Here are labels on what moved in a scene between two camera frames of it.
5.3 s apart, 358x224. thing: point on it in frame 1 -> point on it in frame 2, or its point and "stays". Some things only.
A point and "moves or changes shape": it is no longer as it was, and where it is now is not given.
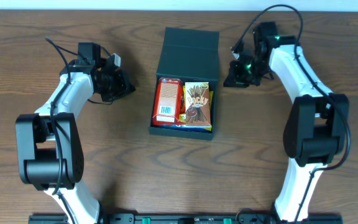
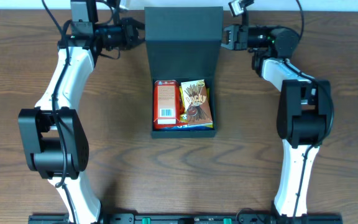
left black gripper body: x=122 y=86 -> x=128 y=35
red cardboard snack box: x=168 y=102 moves or changes shape
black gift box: x=192 y=55 moves or changes shape
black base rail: x=188 y=218 stays
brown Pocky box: x=197 y=105 stays
